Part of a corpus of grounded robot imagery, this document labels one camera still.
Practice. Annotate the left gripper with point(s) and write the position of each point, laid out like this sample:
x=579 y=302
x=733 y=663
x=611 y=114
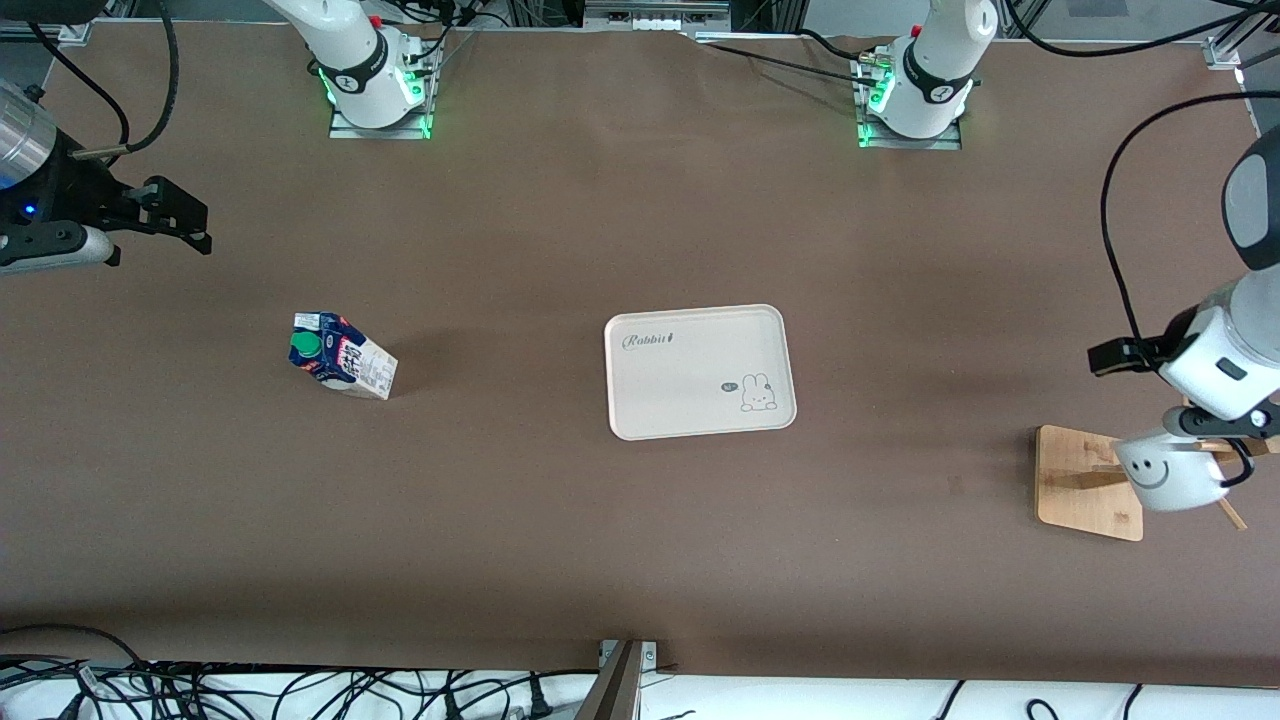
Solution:
x=1146 y=351

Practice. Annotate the aluminium frame profile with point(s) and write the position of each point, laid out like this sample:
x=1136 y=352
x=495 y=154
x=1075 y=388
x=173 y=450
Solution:
x=70 y=35

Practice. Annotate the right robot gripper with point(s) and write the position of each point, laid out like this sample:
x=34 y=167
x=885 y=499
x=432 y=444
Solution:
x=72 y=192

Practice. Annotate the wooden cup rack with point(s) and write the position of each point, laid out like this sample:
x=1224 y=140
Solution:
x=1085 y=500

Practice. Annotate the metal corner bracket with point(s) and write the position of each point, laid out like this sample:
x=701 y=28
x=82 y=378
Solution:
x=1225 y=55

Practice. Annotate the dark aluminium post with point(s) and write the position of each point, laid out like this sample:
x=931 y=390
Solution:
x=615 y=690

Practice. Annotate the silver metal bracket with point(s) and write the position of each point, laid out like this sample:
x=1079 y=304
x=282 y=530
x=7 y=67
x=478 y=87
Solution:
x=650 y=655

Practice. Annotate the cream rabbit print tray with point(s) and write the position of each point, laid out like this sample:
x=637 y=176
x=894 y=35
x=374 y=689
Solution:
x=670 y=385

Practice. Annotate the blue white milk carton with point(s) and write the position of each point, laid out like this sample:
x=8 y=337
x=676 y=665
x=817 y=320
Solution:
x=350 y=365

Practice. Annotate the white smiley face cup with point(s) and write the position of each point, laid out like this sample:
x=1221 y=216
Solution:
x=1170 y=475

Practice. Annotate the grey power strip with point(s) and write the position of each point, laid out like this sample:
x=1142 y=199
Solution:
x=655 y=18

